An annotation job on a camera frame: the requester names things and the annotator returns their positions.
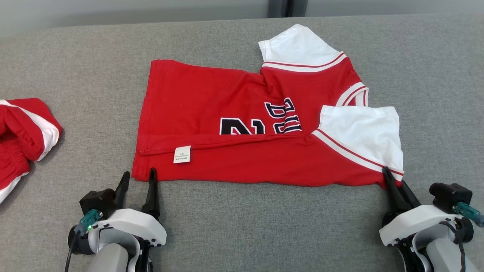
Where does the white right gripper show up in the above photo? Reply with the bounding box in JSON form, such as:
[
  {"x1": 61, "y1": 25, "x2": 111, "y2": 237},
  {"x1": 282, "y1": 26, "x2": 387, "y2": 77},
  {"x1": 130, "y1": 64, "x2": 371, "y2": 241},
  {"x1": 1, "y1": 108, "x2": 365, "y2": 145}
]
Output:
[{"x1": 379, "y1": 166, "x2": 460, "y2": 247}]

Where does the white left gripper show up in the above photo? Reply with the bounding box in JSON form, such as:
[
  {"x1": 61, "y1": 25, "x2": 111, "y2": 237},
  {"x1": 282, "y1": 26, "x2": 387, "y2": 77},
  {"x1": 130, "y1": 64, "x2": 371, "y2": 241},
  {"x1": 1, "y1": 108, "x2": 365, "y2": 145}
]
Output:
[{"x1": 92, "y1": 168, "x2": 167, "y2": 249}]

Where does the red white basketball jersey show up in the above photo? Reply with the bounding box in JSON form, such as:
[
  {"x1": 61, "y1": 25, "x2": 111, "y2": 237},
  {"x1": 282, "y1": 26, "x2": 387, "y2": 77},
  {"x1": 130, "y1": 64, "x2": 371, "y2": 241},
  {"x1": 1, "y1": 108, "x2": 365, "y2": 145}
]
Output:
[{"x1": 132, "y1": 24, "x2": 404, "y2": 188}]

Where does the red shorts white stripe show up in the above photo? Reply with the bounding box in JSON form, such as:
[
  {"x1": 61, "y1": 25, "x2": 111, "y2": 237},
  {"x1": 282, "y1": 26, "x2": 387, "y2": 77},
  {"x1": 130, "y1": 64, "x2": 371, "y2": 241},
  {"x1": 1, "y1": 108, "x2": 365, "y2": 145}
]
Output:
[{"x1": 0, "y1": 97, "x2": 63, "y2": 204}]

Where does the teal left camera connector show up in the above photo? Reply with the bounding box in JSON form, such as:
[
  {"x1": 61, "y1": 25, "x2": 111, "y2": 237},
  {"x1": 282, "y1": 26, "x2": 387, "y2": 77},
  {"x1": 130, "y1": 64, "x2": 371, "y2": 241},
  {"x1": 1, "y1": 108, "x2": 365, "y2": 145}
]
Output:
[{"x1": 74, "y1": 210, "x2": 103, "y2": 236}]

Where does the teal camera connector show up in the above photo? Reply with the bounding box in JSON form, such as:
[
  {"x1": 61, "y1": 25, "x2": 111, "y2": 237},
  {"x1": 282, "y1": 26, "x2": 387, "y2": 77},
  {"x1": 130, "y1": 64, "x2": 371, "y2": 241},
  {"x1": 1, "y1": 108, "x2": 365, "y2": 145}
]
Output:
[
  {"x1": 453, "y1": 202, "x2": 484, "y2": 228},
  {"x1": 74, "y1": 210, "x2": 103, "y2": 236}
]

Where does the teal right camera connector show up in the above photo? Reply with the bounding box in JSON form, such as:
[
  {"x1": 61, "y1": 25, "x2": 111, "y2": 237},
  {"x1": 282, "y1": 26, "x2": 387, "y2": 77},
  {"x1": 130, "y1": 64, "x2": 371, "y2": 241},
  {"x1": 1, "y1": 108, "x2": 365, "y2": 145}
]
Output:
[{"x1": 453, "y1": 202, "x2": 484, "y2": 228}]

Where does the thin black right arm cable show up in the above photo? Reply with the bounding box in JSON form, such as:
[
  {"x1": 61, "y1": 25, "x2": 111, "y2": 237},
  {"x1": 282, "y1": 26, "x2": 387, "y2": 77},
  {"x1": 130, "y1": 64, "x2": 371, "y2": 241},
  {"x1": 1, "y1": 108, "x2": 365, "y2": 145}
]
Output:
[{"x1": 439, "y1": 221, "x2": 466, "y2": 272}]

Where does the black left camera cable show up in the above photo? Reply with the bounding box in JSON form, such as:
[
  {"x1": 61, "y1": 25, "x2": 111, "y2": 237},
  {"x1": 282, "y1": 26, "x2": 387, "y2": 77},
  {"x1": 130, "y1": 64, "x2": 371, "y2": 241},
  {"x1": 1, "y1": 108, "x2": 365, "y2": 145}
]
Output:
[{"x1": 65, "y1": 232, "x2": 82, "y2": 272}]

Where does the grey metal partition post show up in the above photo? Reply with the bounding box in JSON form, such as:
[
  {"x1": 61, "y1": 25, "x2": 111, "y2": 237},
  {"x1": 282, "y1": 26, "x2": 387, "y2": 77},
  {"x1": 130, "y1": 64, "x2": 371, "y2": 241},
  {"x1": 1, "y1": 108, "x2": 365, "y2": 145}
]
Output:
[{"x1": 267, "y1": 0, "x2": 307, "y2": 18}]

